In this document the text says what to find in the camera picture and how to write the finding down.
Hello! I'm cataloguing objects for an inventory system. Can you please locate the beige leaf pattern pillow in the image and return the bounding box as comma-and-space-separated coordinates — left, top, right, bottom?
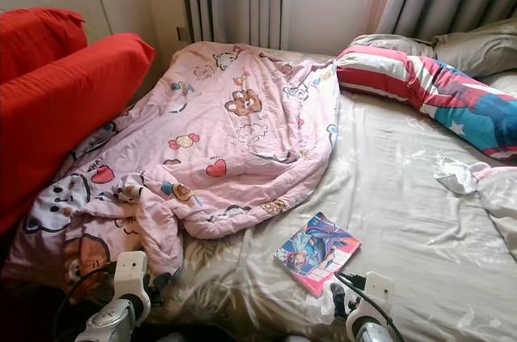
432, 19, 517, 78
347, 33, 441, 58

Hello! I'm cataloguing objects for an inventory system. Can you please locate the red folded mattress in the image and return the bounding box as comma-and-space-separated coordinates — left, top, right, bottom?
0, 6, 156, 234

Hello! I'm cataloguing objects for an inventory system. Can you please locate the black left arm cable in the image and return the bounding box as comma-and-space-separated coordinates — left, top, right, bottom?
53, 265, 118, 335

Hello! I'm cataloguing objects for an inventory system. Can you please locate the colourful comic book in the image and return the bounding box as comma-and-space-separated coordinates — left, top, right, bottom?
273, 213, 362, 296

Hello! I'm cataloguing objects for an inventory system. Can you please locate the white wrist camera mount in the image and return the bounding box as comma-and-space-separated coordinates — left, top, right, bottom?
346, 272, 395, 341
113, 251, 153, 310

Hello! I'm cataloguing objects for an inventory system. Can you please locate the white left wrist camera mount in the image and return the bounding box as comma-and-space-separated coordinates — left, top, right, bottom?
113, 251, 153, 310

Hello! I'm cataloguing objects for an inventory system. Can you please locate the bed with beige leaf sheet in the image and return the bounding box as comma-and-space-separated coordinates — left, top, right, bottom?
113, 47, 517, 342

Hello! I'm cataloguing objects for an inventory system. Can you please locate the beige pillow with pink edge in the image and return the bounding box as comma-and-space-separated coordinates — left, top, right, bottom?
436, 158, 517, 258

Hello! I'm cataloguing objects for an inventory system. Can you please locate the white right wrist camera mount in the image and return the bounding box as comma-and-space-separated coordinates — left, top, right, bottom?
346, 272, 395, 341

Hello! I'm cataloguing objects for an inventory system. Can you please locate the pink cartoon print quilt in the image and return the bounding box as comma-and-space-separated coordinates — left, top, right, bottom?
4, 41, 342, 294

